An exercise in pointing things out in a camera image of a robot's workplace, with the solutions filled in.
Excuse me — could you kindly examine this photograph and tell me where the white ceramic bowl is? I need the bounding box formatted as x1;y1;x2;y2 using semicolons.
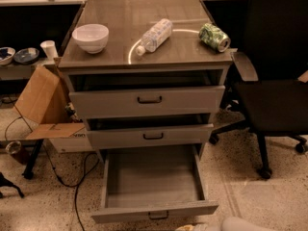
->
72;24;109;54

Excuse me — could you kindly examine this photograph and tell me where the black floor cable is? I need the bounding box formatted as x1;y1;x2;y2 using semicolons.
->
3;94;101;231

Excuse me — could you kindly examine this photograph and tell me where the open cardboard box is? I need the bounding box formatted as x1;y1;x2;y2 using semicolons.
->
15;65;92;153

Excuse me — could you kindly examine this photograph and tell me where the grey middle drawer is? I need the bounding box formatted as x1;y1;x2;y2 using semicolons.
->
88;124;214;149

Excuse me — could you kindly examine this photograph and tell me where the low side shelf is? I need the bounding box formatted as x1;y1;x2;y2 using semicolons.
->
0;57;61;81

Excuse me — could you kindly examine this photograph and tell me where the grey bottom drawer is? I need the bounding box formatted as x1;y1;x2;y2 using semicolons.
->
91;144;218;223

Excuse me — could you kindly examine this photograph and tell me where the blue patterned bowl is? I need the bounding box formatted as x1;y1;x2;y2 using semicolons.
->
13;47;39;64

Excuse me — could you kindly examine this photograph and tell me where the brown cup on floor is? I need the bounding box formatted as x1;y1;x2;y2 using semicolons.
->
6;141;30;165

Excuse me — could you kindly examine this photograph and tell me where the black stand leg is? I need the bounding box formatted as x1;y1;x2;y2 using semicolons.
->
22;140;43;180

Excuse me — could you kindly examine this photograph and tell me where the grey top drawer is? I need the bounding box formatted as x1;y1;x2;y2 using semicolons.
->
69;86;224;118

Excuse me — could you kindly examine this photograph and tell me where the black office chair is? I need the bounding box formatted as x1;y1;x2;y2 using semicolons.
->
209;0;308;179

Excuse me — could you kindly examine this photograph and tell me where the white paper cup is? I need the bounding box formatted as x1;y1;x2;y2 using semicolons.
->
40;40;58;61

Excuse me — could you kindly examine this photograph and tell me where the black tripod foot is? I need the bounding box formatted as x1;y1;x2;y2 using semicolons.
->
0;172;24;198

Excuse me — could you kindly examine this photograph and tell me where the green soda can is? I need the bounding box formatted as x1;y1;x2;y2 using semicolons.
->
198;23;231;53

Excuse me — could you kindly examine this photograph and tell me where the grey drawer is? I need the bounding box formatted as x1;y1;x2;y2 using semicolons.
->
69;86;224;118
91;144;218;223
88;124;214;149

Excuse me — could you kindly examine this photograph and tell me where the clear plastic water bottle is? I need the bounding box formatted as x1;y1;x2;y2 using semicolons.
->
136;18;173;56

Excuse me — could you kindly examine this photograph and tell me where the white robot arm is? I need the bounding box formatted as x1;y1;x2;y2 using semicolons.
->
174;217;274;231

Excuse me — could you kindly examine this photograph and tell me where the grey drawer cabinet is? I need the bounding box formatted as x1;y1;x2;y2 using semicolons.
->
58;0;235;161

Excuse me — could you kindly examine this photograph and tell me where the white blue bowl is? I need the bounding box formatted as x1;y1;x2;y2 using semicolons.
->
0;47;15;65

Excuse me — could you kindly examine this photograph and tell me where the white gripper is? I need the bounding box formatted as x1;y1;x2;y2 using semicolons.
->
174;223;221;231

